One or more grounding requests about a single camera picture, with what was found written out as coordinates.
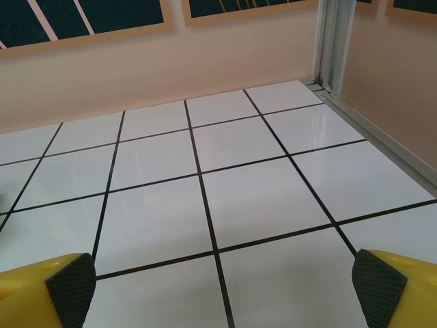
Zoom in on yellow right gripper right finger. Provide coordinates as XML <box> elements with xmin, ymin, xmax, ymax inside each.
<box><xmin>351</xmin><ymin>249</ymin><xmax>437</xmax><ymax>328</ymax></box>

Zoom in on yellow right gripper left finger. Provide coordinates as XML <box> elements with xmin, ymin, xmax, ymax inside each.
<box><xmin>0</xmin><ymin>252</ymin><xmax>98</xmax><ymax>328</ymax></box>

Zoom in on aluminium side rail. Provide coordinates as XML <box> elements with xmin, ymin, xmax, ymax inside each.
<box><xmin>307</xmin><ymin>80</ymin><xmax>437</xmax><ymax>201</ymax></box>

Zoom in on aluminium corner post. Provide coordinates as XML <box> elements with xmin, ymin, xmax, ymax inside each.
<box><xmin>312</xmin><ymin>0</ymin><xmax>356</xmax><ymax>95</ymax></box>

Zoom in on wall panel pink flowers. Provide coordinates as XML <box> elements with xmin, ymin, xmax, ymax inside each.
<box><xmin>0</xmin><ymin>0</ymin><xmax>175</xmax><ymax>59</ymax></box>

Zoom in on wall panel pink fern leaves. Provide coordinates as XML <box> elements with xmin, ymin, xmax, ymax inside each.
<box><xmin>385</xmin><ymin>0</ymin><xmax>437</xmax><ymax>18</ymax></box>

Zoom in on wall panel orange oval fern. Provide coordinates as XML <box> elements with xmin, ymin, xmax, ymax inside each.
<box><xmin>354</xmin><ymin>0</ymin><xmax>380</xmax><ymax>15</ymax></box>

